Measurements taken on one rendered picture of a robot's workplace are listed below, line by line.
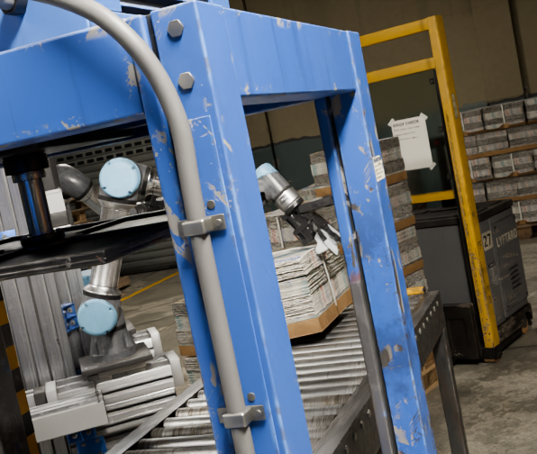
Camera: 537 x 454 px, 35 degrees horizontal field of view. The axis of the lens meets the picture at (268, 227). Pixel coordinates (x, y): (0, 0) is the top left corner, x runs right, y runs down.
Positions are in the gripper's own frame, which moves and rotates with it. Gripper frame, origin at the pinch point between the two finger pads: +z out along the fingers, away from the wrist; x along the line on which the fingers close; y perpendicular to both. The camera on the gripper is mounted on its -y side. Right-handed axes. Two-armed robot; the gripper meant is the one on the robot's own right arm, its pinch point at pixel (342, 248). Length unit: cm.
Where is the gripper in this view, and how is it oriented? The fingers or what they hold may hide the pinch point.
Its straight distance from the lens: 261.5
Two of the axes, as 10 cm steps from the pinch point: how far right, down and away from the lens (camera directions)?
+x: -3.4, 1.8, -9.2
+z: 6.8, 7.2, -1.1
